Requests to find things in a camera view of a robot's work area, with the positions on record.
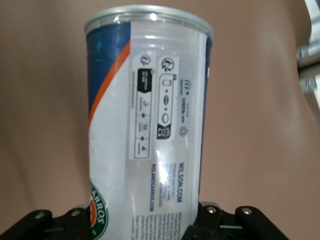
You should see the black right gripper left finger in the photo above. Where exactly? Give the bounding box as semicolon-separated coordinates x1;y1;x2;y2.
0;203;92;240

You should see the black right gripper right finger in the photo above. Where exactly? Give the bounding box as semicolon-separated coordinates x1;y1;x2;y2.
181;201;292;240

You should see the white blue tennis ball can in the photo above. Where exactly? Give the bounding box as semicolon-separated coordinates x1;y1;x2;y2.
83;6;216;240

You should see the aluminium profile frame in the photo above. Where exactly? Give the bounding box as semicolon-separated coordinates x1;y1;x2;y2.
296;0;320;101

